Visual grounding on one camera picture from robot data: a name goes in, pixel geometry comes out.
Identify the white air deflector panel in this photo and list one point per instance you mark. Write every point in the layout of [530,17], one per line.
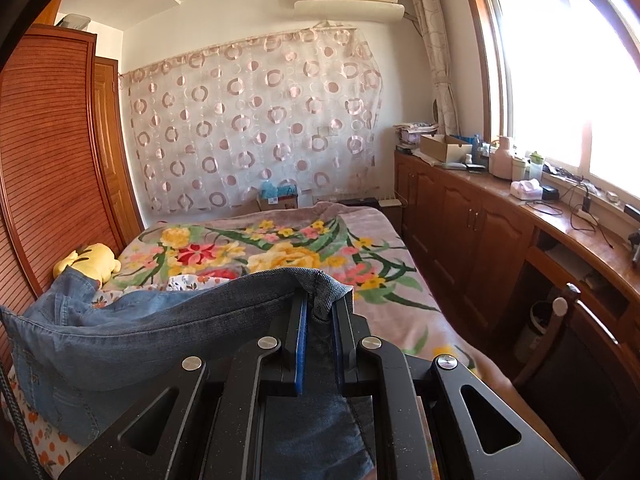
[350,10]

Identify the open cardboard box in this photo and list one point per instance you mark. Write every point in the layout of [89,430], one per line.
[440,147]

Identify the grey storage box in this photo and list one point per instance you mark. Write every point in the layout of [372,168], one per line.
[75,21]

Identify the black power adapter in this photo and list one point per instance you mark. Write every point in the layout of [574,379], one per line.
[550,193]

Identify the dark wooden chair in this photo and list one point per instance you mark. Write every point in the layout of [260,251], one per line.
[590,360]

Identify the circle pattern sheer curtain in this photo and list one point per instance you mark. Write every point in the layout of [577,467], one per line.
[250,125]

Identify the orange print bed sheet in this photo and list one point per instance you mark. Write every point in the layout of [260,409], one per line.
[50,450]

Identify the beige tied window curtain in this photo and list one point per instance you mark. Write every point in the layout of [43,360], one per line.
[440,60]

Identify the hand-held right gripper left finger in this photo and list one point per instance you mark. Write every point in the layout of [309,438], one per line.
[301,340]

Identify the folded blue denim jeans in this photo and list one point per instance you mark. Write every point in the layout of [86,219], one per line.
[65,290]

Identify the yellow plush toy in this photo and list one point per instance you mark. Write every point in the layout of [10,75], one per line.
[95,257]

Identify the blue denim jeans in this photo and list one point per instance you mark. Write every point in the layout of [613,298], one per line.
[200,320]
[65,290]

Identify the wooden louvered wardrobe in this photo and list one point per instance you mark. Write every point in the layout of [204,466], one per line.
[55,160]

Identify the small cardboard box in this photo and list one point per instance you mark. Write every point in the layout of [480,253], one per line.
[280,203]

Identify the white power strip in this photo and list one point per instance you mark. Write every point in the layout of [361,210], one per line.
[585,217]

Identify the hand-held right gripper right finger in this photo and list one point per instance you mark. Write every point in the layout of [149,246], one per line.
[340,345]

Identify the stack of papers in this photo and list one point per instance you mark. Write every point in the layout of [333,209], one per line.
[412,132]

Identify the floral pink blanket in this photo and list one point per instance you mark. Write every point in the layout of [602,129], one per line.
[390,270]

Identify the black trash bin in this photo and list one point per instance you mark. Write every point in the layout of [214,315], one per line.
[537,330]

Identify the wooden window cabinet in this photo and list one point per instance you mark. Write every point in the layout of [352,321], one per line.
[465,220]

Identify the green cap bottle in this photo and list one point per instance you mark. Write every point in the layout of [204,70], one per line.
[536,167]

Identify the window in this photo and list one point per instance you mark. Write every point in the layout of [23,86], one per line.
[550,60]

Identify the white tissue box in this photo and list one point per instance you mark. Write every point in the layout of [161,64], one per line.
[525,191]

